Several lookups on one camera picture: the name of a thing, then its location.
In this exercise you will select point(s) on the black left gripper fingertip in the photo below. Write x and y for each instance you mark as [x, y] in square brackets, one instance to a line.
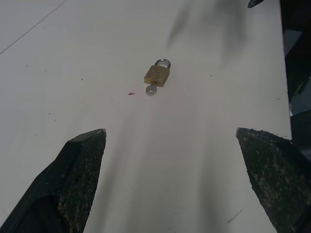
[253, 3]

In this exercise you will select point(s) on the brass padlock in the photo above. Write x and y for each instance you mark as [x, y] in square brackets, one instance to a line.
[158, 73]

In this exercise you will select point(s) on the silver key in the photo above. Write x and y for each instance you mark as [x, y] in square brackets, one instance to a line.
[150, 89]

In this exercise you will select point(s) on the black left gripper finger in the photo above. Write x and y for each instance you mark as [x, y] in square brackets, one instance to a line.
[65, 179]
[274, 174]

